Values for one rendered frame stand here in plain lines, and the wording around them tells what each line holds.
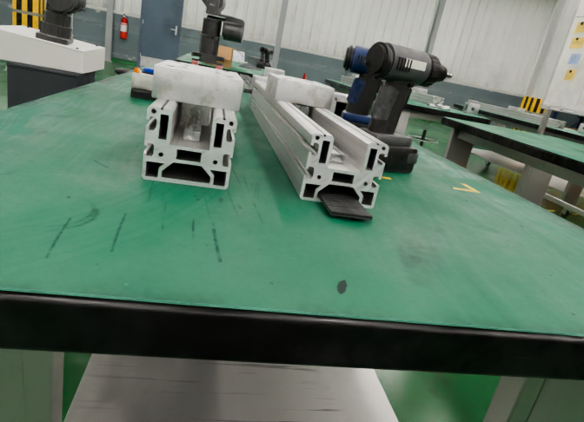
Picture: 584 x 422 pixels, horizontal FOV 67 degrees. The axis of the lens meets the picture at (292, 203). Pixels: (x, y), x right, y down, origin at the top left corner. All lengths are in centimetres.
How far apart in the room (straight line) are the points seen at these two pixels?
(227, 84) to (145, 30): 1188
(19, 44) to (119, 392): 103
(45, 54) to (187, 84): 100
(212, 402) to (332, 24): 1203
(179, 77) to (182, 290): 33
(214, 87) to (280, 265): 29
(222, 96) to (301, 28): 1199
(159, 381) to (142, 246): 74
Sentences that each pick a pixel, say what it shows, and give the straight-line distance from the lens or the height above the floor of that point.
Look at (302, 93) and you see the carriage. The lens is 85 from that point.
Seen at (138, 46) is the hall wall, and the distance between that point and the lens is 1247.
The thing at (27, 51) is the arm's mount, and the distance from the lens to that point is 157.
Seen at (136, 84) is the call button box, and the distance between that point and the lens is 117.
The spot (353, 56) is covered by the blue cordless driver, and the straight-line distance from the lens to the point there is 107.
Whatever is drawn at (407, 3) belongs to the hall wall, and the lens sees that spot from 1340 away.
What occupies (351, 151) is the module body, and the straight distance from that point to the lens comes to 61.
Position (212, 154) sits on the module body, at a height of 82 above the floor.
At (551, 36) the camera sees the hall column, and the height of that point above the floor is 217.
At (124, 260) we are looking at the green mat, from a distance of 35.
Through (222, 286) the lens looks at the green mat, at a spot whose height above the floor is 78.
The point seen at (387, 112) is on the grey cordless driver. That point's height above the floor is 89.
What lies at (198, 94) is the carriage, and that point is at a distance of 58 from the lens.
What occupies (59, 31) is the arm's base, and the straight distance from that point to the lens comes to 159.
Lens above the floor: 94
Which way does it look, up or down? 18 degrees down
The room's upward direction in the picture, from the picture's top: 11 degrees clockwise
